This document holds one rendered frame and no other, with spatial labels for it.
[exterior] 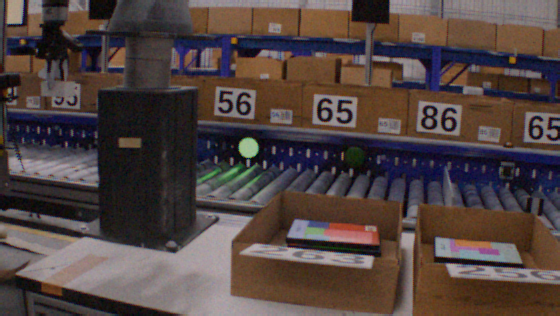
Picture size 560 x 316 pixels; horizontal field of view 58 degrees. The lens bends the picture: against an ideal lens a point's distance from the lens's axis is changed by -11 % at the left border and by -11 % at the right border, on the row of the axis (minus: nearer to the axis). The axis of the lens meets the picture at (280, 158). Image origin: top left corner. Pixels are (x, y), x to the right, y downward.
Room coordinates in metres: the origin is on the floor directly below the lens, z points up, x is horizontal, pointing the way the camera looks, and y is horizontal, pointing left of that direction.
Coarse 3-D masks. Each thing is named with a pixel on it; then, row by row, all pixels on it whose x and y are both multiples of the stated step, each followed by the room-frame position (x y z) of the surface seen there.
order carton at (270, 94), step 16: (208, 80) 2.16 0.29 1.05; (224, 80) 2.15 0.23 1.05; (240, 80) 2.43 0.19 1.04; (256, 80) 2.42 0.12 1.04; (272, 80) 2.40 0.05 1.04; (208, 96) 2.16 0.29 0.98; (256, 96) 2.11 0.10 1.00; (272, 96) 2.10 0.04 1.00; (288, 96) 2.09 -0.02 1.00; (208, 112) 2.16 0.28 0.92; (256, 112) 2.12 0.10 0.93
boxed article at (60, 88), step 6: (42, 84) 1.63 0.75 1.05; (54, 84) 1.62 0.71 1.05; (60, 84) 1.61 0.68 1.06; (66, 84) 1.61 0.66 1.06; (72, 84) 1.65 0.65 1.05; (42, 90) 1.63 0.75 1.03; (48, 90) 1.63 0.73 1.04; (54, 90) 1.62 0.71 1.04; (60, 90) 1.61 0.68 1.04; (66, 90) 1.62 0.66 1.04; (72, 90) 1.65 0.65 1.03; (54, 96) 1.62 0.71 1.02; (60, 96) 1.61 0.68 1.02; (66, 96) 1.62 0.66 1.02
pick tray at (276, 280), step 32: (288, 192) 1.25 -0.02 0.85; (256, 224) 1.04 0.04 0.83; (288, 224) 1.25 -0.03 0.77; (384, 224) 1.20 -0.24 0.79; (256, 256) 0.87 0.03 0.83; (384, 256) 1.09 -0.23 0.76; (256, 288) 0.87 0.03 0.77; (288, 288) 0.86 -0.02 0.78; (320, 288) 0.85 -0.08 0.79; (352, 288) 0.84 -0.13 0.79; (384, 288) 0.83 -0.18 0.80
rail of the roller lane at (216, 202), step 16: (16, 176) 1.69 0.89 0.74; (32, 176) 1.68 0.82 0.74; (48, 176) 1.69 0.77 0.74; (16, 192) 1.69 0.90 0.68; (32, 192) 1.68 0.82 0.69; (48, 192) 1.66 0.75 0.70; (64, 192) 1.64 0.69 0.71; (80, 192) 1.63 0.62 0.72; (96, 192) 1.62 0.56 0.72; (96, 208) 1.61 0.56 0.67; (208, 208) 1.52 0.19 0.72; (224, 208) 1.52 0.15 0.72; (240, 208) 1.50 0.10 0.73; (256, 208) 1.49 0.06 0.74
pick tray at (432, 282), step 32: (416, 224) 1.12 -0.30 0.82; (448, 224) 1.17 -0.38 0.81; (480, 224) 1.15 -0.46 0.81; (512, 224) 1.13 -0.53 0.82; (544, 224) 1.03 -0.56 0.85; (416, 256) 0.94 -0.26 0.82; (544, 256) 0.99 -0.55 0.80; (416, 288) 0.82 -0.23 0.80; (448, 288) 0.80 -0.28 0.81; (480, 288) 0.79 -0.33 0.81; (512, 288) 0.78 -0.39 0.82; (544, 288) 0.77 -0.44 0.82
